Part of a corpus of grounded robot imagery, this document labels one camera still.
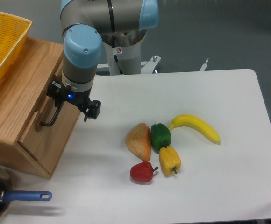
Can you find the yellow plastic basket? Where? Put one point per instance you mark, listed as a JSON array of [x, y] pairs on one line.
[[13, 34]]

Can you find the toy bread wedge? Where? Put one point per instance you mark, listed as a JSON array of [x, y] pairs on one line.
[[138, 142]]

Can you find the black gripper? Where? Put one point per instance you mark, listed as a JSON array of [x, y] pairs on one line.
[[59, 93]]

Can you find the yellow toy bell pepper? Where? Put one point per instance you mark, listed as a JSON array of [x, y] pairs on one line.
[[170, 161]]

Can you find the wooden top drawer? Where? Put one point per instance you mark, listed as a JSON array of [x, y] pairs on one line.
[[46, 144]]

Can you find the blue-handled black frying pan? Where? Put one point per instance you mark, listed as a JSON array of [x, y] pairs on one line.
[[8, 194]]

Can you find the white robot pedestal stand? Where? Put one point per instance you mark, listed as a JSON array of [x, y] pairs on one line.
[[124, 54]]

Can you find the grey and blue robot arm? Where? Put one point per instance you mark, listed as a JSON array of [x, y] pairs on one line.
[[88, 28]]

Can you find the black metal drawer handle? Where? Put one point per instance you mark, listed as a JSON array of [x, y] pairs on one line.
[[54, 117]]

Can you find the wooden drawer cabinet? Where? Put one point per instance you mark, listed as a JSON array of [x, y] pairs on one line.
[[38, 64]]

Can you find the green toy bell pepper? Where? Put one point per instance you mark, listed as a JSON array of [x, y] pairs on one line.
[[160, 136]]

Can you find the yellow toy banana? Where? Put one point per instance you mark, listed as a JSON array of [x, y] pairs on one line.
[[196, 123]]

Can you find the red toy bell pepper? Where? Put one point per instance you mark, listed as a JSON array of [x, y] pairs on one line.
[[143, 172]]

